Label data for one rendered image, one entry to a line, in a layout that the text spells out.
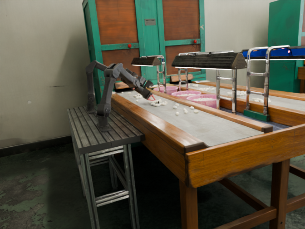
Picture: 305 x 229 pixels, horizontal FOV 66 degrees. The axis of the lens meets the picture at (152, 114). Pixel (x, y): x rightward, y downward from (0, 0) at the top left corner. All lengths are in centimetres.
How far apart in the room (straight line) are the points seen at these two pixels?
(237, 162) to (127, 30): 200
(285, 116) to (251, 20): 339
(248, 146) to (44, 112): 281
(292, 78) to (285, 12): 101
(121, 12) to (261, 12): 292
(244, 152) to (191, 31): 214
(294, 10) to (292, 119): 297
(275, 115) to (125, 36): 177
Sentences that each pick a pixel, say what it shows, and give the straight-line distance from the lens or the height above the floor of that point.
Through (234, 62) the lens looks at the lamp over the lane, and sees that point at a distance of 111.
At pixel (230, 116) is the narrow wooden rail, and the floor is 76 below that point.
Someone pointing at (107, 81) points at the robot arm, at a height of 98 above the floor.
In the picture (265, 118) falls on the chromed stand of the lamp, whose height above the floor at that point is 69.
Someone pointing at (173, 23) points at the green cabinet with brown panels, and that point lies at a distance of 293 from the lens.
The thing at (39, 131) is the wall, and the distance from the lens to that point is 352.
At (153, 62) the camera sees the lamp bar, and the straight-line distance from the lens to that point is 195.
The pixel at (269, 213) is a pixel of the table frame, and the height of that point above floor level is 24.
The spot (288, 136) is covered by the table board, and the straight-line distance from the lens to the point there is 130.
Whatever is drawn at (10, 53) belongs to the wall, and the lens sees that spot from 342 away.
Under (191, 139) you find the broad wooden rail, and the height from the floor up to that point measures 76.
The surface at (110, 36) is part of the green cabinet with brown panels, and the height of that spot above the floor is 135.
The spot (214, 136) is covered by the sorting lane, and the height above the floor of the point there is 74.
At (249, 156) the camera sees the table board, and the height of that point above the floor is 65.
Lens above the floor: 114
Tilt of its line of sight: 14 degrees down
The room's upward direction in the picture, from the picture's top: 5 degrees counter-clockwise
